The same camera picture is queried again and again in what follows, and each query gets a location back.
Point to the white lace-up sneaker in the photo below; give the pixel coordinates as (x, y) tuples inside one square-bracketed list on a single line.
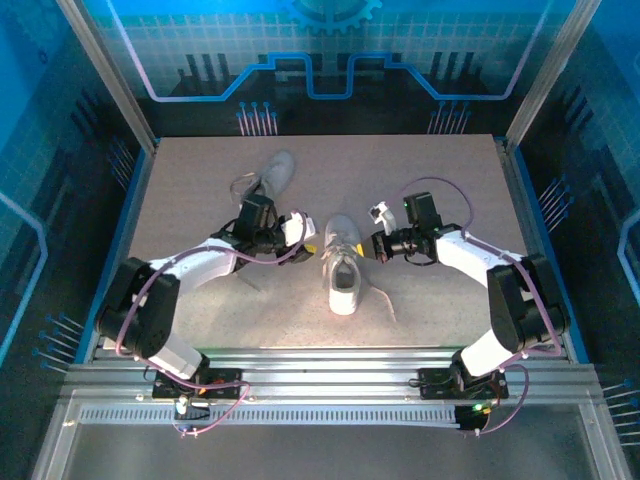
[(277, 170), (345, 300)]

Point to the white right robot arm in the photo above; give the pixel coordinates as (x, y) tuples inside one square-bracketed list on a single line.
[(465, 250)]

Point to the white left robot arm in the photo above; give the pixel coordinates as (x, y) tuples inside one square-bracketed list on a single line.
[(200, 265)]

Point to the blue table edge strip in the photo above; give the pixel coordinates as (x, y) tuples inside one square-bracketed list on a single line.
[(118, 250)]

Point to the black right controller board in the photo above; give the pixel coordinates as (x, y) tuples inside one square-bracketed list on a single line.
[(467, 420)]

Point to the aluminium side rail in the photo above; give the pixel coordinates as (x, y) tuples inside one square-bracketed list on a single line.
[(532, 250)]

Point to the aluminium mounting rail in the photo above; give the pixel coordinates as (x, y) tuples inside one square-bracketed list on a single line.
[(325, 372)]

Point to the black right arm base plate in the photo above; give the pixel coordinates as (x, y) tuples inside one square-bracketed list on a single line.
[(435, 385)]

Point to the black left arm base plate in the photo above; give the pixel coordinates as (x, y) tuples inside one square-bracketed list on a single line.
[(227, 385)]

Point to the aluminium frame post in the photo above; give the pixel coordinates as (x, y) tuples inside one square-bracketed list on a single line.
[(550, 75), (112, 75)]

